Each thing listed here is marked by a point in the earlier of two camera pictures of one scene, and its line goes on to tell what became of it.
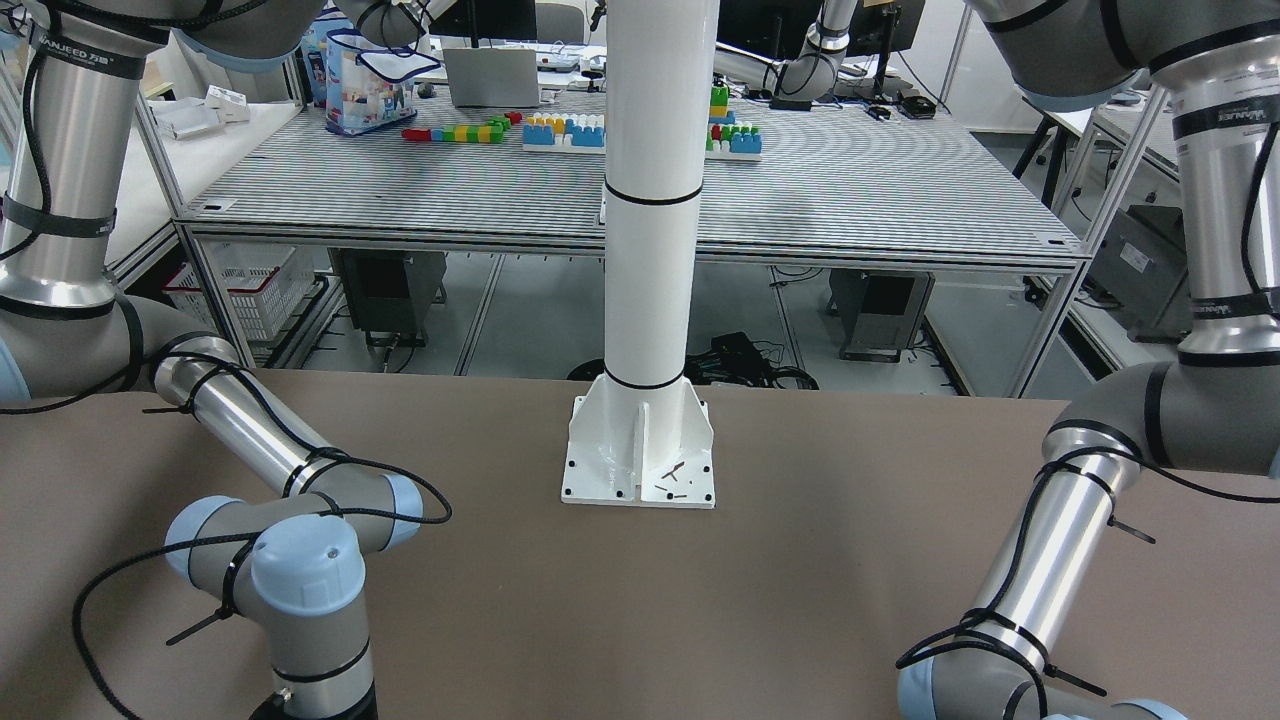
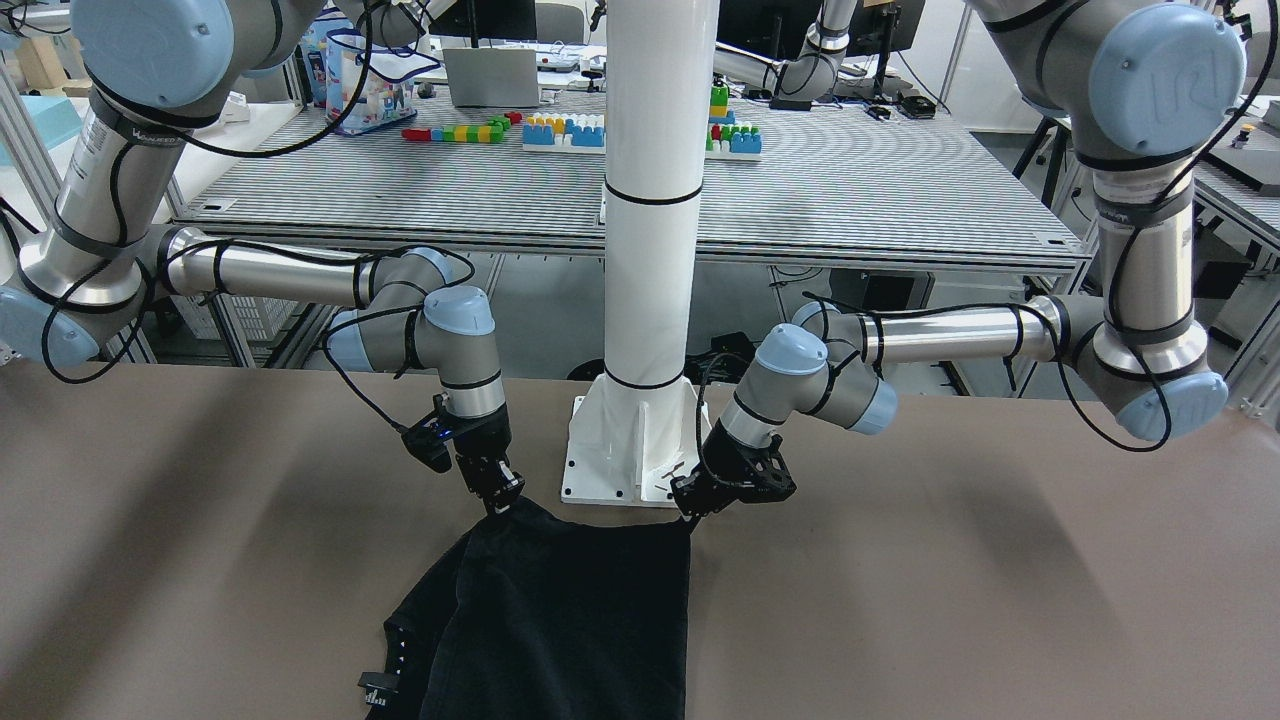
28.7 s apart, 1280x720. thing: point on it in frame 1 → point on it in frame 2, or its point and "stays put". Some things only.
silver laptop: x=492 y=77 stays put
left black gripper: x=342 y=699 → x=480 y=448
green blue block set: x=725 y=138 stays put
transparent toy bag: x=369 y=86 stays put
